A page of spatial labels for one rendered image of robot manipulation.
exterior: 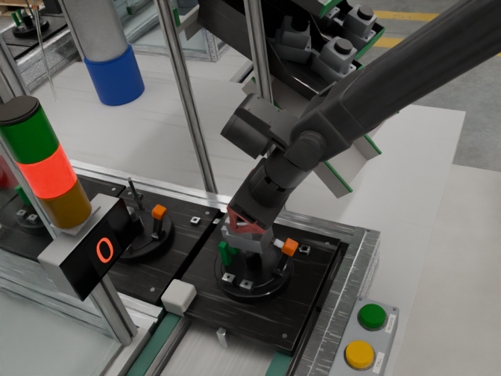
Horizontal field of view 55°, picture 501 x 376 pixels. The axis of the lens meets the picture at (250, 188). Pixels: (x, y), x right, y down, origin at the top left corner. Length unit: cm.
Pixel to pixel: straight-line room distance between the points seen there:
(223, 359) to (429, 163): 69
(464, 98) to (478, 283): 218
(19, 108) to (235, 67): 123
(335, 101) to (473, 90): 268
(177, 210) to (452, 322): 57
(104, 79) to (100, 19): 19
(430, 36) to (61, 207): 43
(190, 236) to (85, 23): 82
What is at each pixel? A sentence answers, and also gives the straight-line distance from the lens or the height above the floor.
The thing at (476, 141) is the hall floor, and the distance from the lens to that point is 279.
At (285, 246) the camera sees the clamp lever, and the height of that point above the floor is 107.
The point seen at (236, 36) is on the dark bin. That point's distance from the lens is 87.
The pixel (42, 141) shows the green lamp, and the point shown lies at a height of 138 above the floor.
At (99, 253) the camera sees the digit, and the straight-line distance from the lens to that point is 65.
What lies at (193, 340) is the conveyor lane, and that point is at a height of 92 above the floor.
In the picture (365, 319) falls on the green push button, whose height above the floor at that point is 97.
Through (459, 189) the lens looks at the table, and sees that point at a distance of 119.
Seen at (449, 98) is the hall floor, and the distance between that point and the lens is 310.
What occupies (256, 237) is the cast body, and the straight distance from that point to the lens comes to 77.
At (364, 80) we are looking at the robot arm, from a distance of 52.
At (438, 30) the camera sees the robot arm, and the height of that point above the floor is 144.
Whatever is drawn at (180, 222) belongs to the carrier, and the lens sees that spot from 99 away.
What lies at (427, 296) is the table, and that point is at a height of 86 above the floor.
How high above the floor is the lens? 165
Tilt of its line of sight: 41 degrees down
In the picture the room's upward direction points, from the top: 11 degrees counter-clockwise
